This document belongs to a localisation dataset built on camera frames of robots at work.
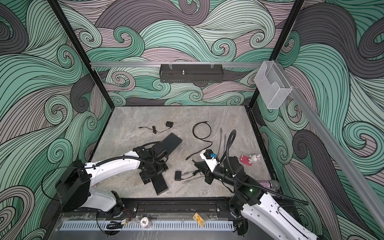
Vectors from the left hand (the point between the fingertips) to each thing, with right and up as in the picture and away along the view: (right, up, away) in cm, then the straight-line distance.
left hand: (162, 174), depth 81 cm
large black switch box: (+1, +13, +17) cm, 22 cm away
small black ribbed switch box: (-1, -5, -1) cm, 5 cm away
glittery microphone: (+60, -4, -3) cm, 60 cm away
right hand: (+18, +10, -13) cm, 24 cm away
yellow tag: (+19, -18, -11) cm, 29 cm away
